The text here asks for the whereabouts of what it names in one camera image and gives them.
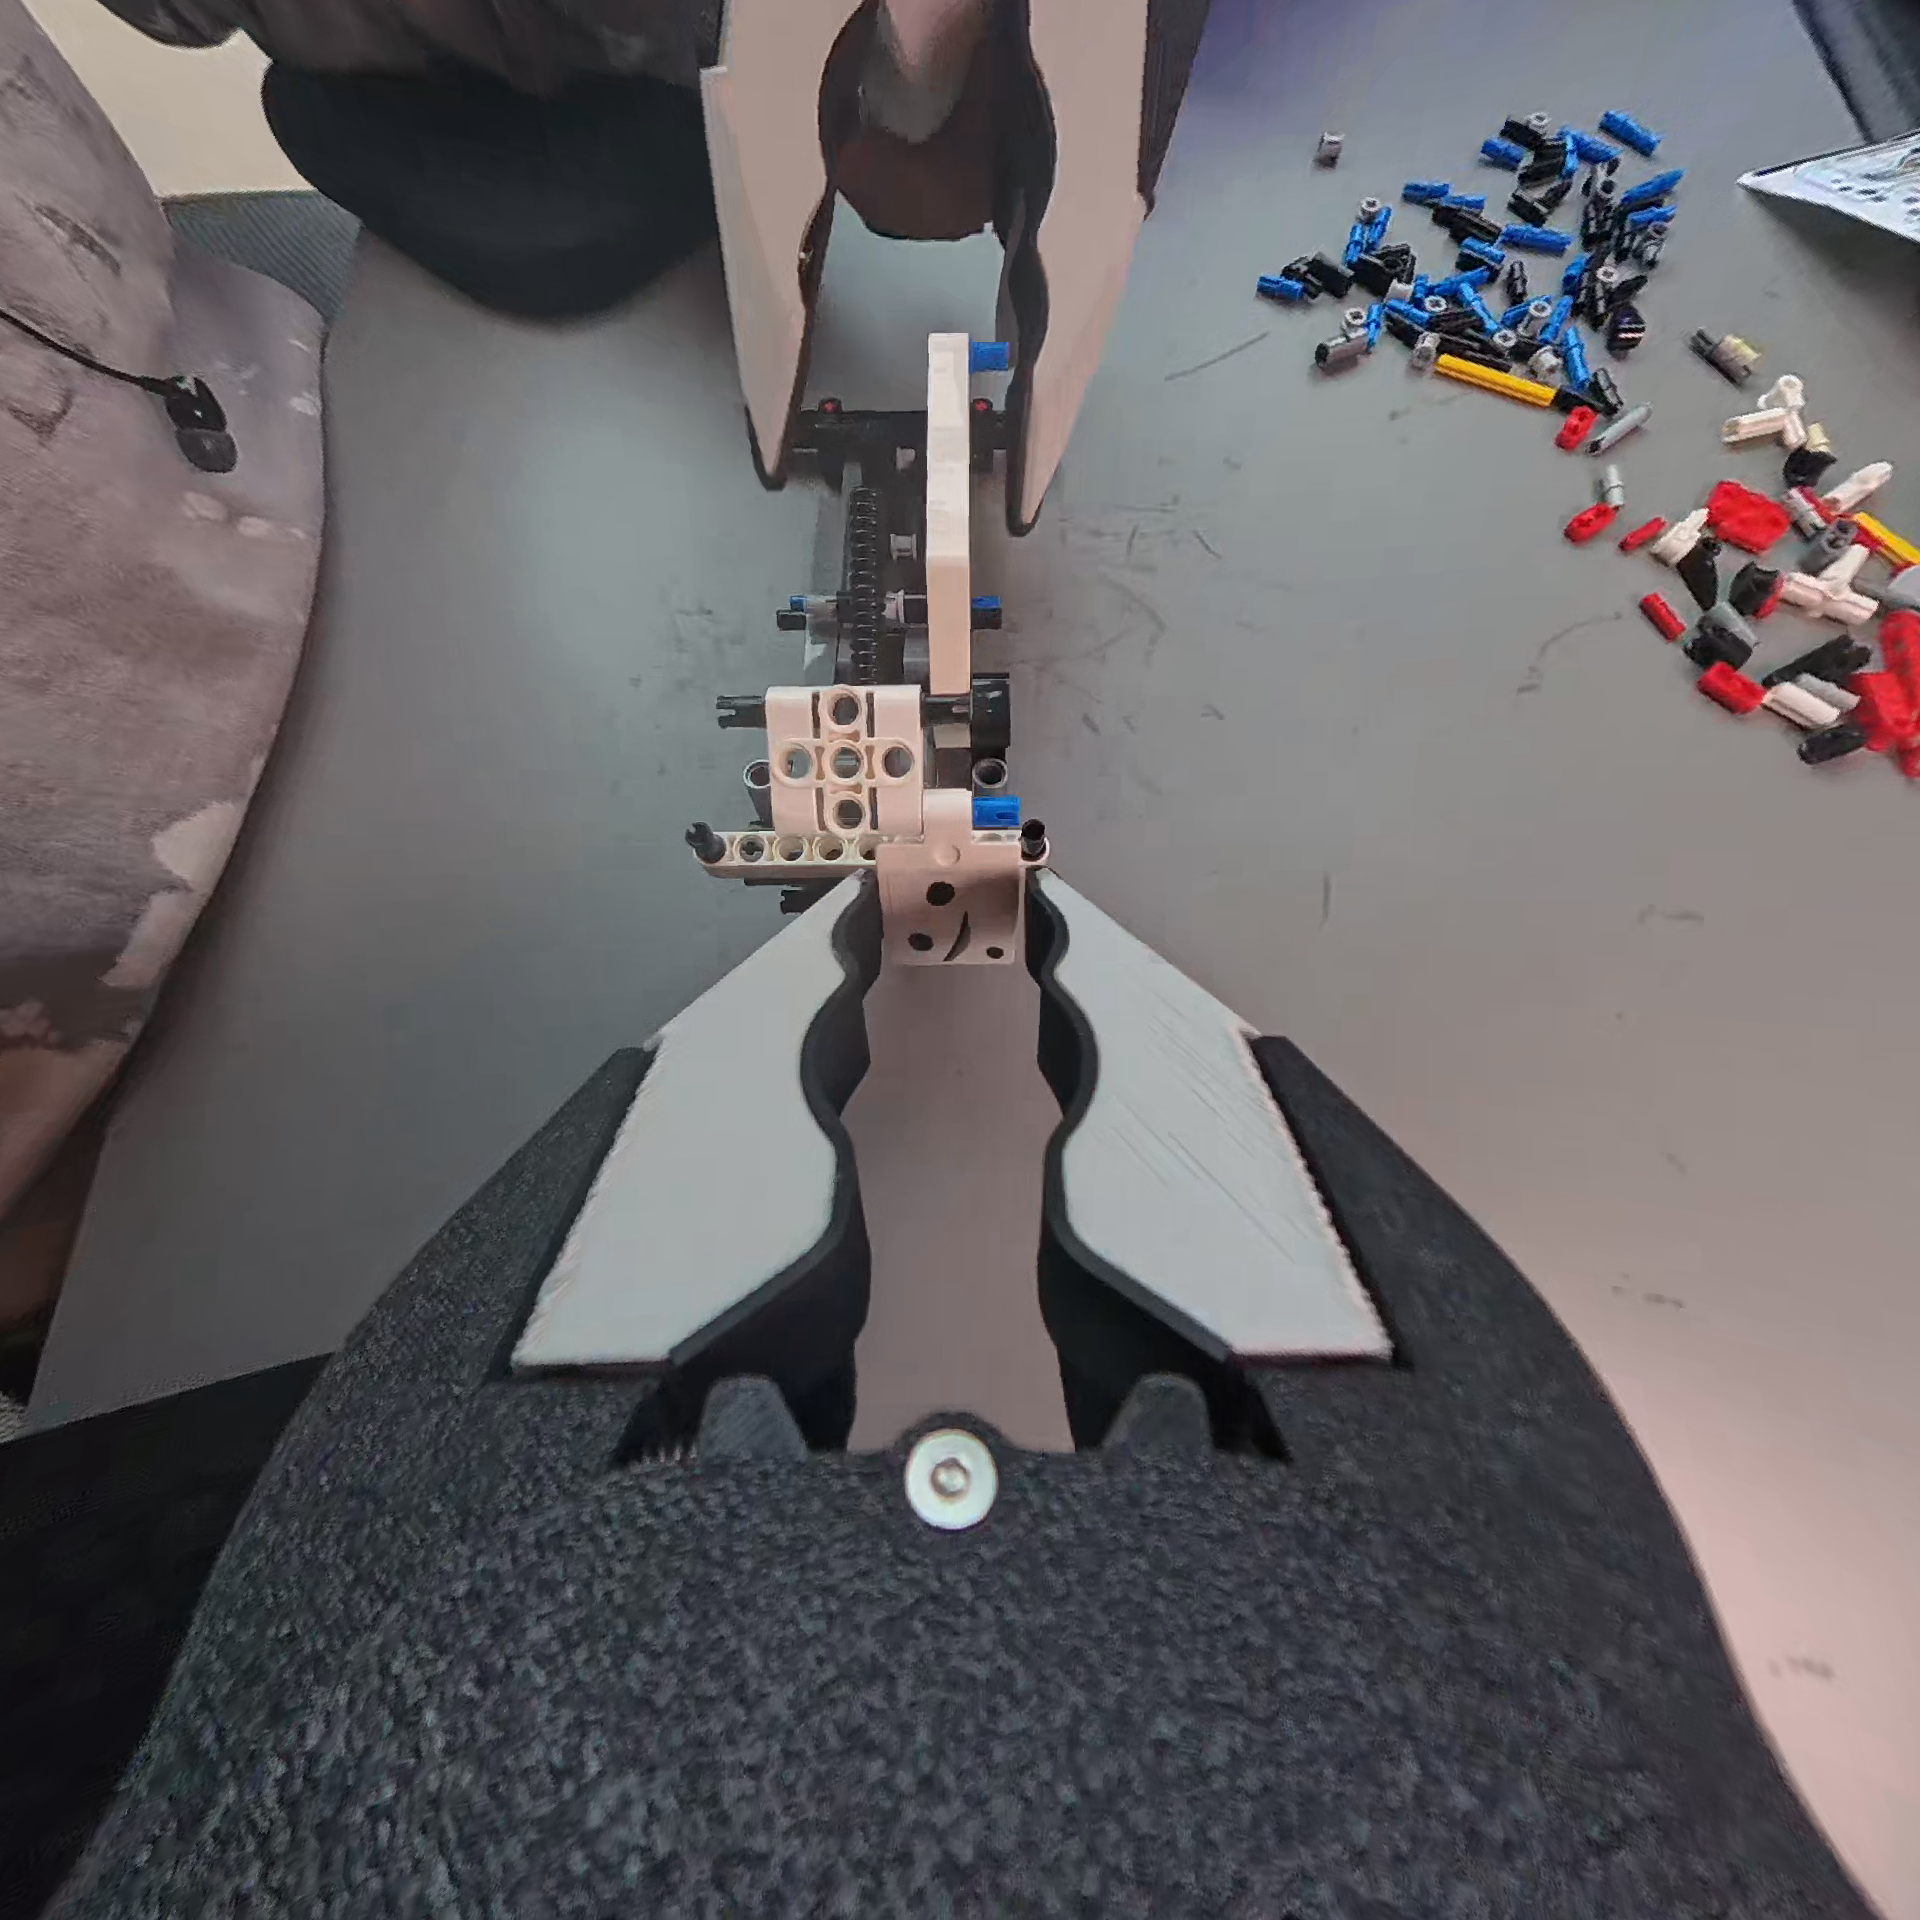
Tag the white spotted toy panel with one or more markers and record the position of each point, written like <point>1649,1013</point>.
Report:
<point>953,909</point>

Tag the grey black toy chassis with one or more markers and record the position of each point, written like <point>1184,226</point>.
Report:
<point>944,494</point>

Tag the person's black trousers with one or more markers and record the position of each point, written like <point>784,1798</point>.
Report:
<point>120,1576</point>

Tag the pile of blue black pins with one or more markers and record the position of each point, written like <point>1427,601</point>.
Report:
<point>1483,254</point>

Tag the sticker sheet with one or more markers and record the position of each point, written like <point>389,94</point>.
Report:
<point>1845,189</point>

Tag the pile of red white pieces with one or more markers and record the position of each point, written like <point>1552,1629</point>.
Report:
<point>1800,599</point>

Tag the grey desk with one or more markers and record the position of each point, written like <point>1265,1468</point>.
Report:
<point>523,676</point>

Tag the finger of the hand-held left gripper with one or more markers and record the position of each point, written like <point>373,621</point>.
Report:
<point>758,182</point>
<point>1095,182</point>

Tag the yellow toy axle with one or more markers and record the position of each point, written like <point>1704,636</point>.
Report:
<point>1499,382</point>

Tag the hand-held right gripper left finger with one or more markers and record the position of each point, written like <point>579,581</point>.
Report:
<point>691,1201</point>

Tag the black mesh chair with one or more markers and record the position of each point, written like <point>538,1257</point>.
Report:
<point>271,254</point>

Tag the black oval pad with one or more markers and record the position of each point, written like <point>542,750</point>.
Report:
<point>495,196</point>

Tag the white square toy connector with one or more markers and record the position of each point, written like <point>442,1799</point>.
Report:
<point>849,758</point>

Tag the person's left forearm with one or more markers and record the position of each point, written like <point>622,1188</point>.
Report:
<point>451,31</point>

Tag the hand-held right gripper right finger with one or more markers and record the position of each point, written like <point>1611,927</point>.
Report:
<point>1201,1201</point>

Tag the grey toy axle connector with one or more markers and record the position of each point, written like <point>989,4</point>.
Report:
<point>1347,345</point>

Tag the small black tan toy pin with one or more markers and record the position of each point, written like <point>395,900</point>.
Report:
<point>1723,358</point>

